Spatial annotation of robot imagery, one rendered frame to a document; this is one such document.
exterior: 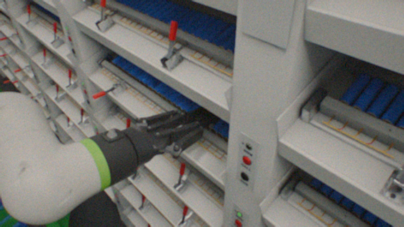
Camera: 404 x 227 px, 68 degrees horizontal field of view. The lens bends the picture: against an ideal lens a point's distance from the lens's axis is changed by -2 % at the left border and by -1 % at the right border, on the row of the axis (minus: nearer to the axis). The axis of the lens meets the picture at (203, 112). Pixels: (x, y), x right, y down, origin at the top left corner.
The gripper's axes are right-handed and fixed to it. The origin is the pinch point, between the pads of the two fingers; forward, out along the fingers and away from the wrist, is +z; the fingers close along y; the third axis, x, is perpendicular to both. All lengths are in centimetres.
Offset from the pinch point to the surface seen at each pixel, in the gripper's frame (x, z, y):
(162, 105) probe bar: 3.6, 0.1, 13.7
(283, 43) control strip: -25.6, -11.7, -20.6
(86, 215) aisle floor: 103, 3, 73
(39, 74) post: 37, 5, 118
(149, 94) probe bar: 3.4, 0.5, 19.9
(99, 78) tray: 7.5, -1.5, 42.7
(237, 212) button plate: 13.3, -4.2, -16.9
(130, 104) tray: 7.9, -2.4, 24.6
